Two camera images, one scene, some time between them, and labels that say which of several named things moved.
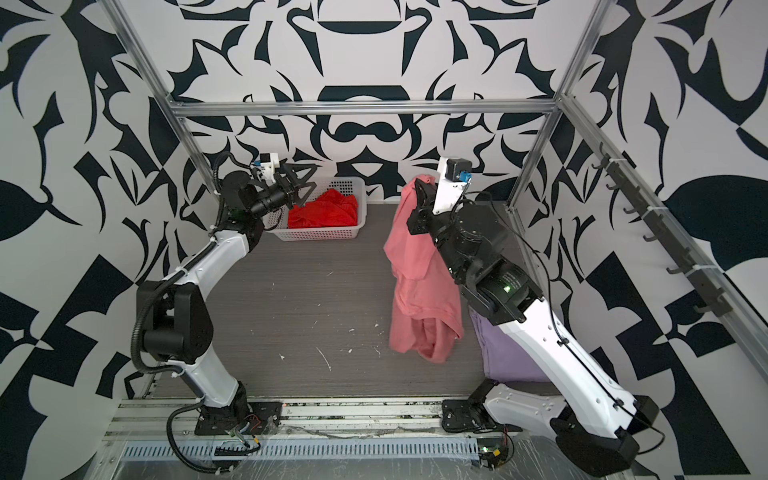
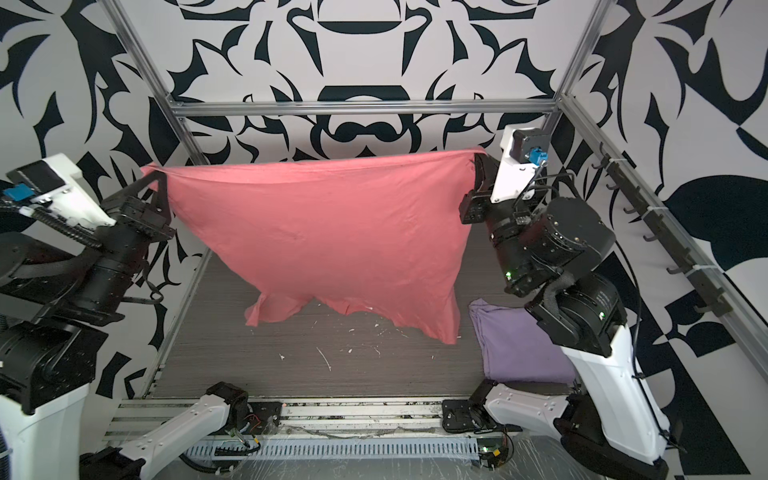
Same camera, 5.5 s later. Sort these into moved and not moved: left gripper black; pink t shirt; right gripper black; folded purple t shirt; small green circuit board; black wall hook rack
Moved: pink t shirt; right gripper black; left gripper black
Not moved: small green circuit board; folded purple t shirt; black wall hook rack
